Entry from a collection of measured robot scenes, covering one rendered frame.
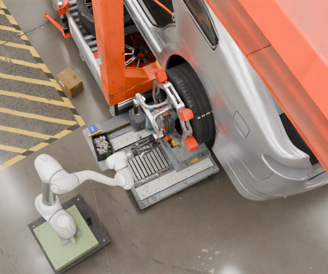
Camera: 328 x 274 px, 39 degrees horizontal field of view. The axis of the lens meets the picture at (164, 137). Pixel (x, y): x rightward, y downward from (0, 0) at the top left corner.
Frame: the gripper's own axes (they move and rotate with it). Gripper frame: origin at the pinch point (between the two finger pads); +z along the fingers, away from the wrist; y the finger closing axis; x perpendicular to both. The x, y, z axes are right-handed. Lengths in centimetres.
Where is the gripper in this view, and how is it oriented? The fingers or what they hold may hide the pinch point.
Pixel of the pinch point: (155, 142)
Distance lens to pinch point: 363.3
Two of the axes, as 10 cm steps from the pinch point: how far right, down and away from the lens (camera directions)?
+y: 4.7, 8.1, -3.6
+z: 8.8, -4.0, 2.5
